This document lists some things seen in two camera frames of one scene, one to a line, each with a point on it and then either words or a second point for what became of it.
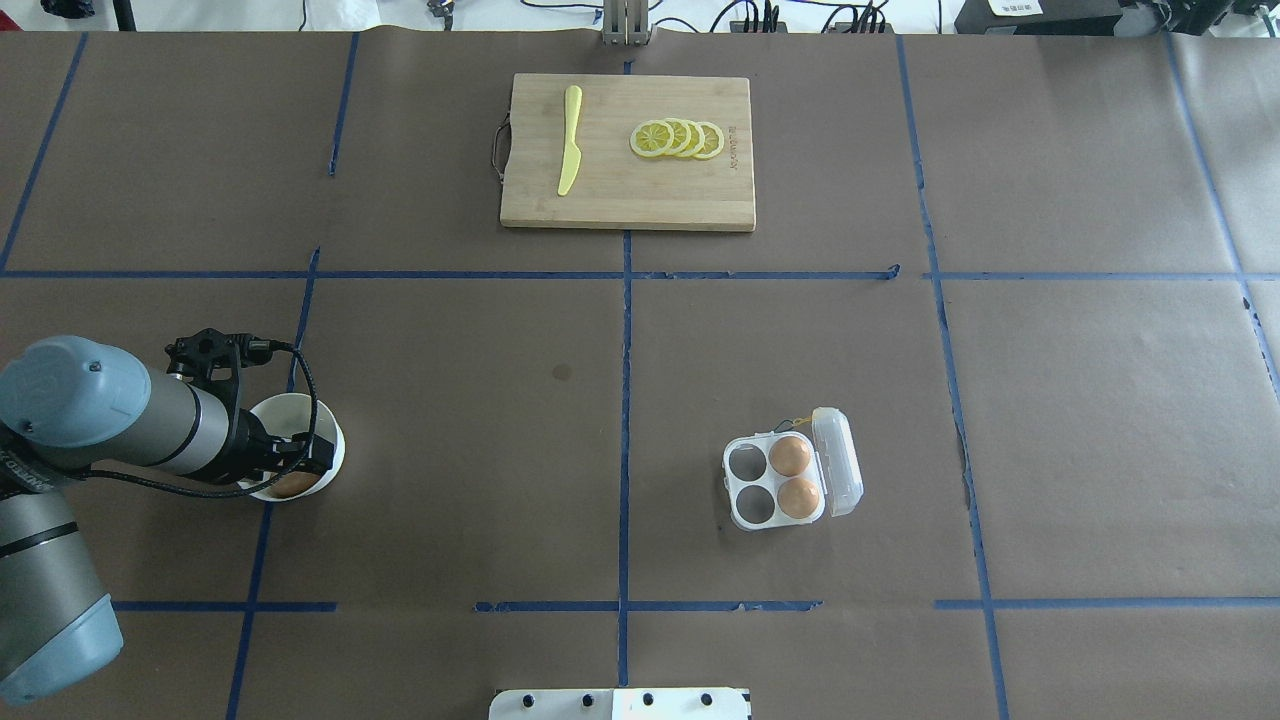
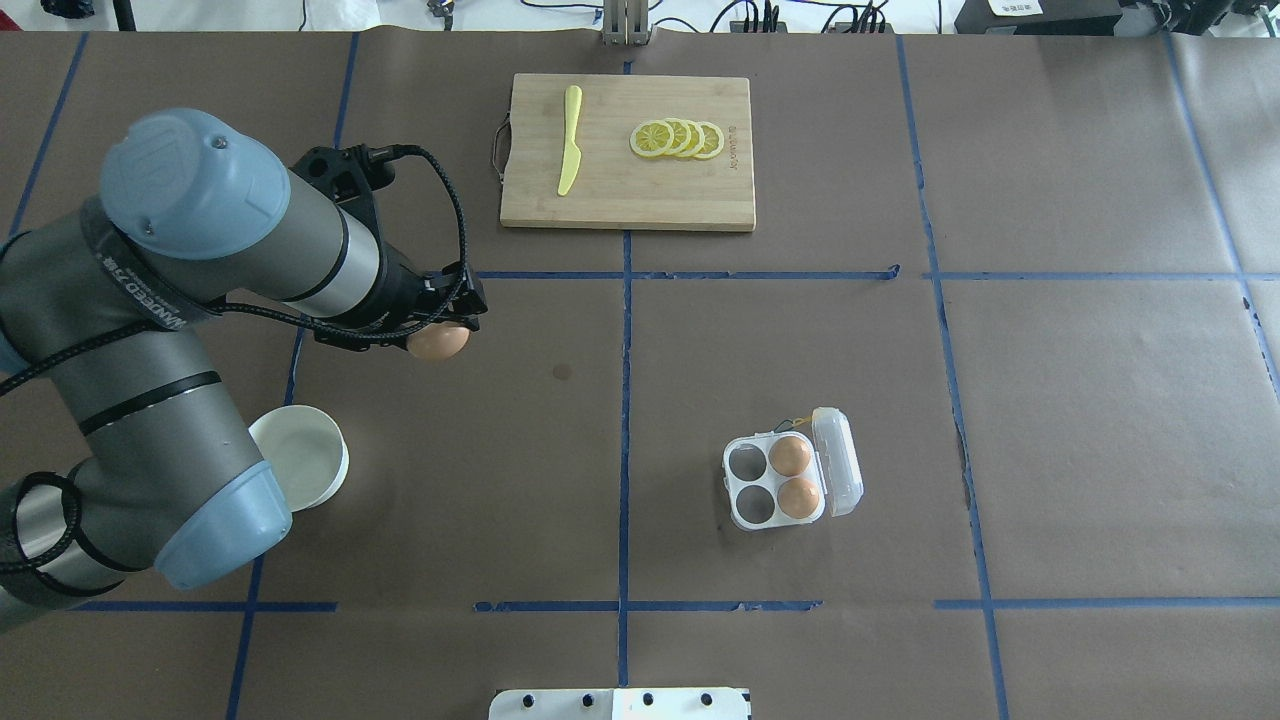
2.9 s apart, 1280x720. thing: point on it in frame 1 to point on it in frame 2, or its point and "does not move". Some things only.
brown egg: x=291 y=484 to x=438 y=341
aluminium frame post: x=626 y=22 does not move
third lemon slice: x=697 y=137 does not move
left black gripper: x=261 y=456 to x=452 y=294
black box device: x=1037 y=17 does not move
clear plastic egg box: x=792 y=478 does not move
